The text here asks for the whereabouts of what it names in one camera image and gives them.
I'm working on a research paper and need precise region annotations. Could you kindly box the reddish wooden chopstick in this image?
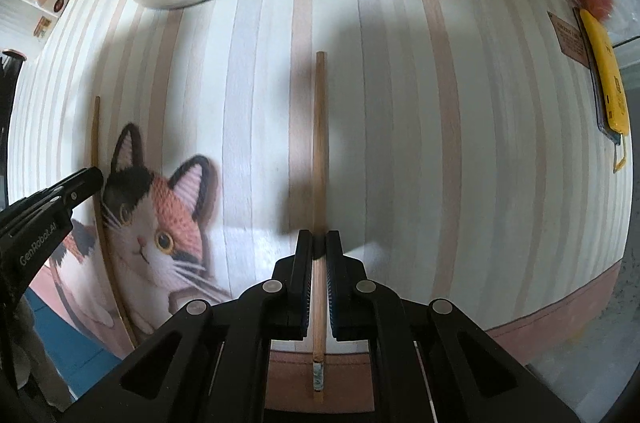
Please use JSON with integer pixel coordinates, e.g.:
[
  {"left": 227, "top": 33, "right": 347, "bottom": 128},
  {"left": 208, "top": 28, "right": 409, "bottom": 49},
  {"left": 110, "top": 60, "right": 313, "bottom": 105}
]
[{"left": 311, "top": 51, "right": 329, "bottom": 403}]

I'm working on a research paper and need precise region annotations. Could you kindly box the cream electric kettle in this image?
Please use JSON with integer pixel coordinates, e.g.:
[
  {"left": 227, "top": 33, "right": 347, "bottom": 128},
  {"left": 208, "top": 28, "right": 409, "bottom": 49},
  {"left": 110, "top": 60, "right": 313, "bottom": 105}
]
[{"left": 1, "top": 0, "right": 69, "bottom": 59}]

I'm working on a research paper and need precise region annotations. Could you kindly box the brown wooden chopstick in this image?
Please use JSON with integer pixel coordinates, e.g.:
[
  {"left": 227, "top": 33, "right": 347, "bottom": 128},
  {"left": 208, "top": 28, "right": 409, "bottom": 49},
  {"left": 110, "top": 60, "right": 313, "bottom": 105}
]
[{"left": 90, "top": 96, "right": 139, "bottom": 348}]

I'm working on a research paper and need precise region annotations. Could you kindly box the striped cat table mat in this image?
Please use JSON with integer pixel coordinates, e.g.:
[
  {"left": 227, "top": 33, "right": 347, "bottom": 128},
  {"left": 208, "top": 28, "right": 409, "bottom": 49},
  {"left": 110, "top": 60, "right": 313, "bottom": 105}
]
[{"left": 6, "top": 0, "right": 634, "bottom": 413}]

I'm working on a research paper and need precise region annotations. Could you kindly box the yellow sponge scrubber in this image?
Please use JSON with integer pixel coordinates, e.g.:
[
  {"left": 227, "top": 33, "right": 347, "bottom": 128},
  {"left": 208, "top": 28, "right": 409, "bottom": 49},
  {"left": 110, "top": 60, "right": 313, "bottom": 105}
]
[{"left": 574, "top": 8, "right": 630, "bottom": 174}]

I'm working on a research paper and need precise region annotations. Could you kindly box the brown small card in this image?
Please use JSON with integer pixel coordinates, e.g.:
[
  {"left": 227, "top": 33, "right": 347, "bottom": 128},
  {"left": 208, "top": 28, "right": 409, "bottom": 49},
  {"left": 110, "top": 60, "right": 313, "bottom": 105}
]
[{"left": 547, "top": 11, "right": 590, "bottom": 68}]

